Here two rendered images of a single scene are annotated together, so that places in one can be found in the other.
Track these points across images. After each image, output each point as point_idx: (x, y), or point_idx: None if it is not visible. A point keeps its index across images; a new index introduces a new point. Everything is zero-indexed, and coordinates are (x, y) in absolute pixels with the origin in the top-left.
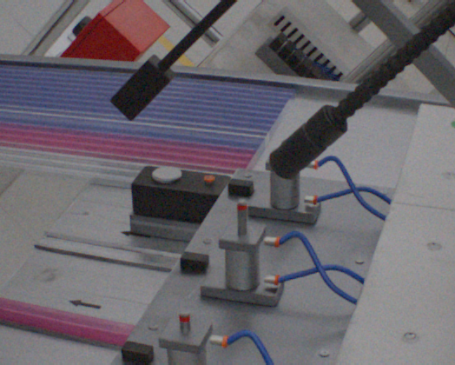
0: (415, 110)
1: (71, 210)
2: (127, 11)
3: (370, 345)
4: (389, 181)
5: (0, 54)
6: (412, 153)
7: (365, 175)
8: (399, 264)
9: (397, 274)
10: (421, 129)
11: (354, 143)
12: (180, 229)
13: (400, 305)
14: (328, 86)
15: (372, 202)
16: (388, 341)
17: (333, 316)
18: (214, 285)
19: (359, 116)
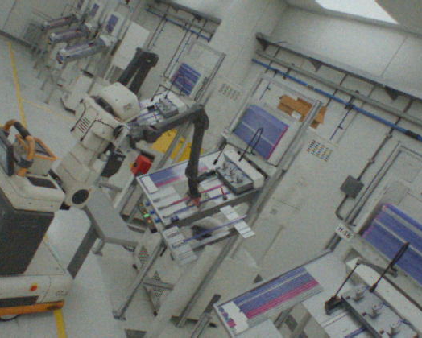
0: (213, 153)
1: None
2: (143, 158)
3: (247, 171)
4: (221, 162)
5: (152, 171)
6: (229, 157)
7: (218, 162)
8: (242, 166)
9: (242, 166)
10: (227, 154)
11: (213, 160)
12: (212, 175)
13: (246, 168)
14: (201, 155)
15: (230, 163)
16: (248, 171)
17: (240, 172)
18: (229, 175)
19: (208, 157)
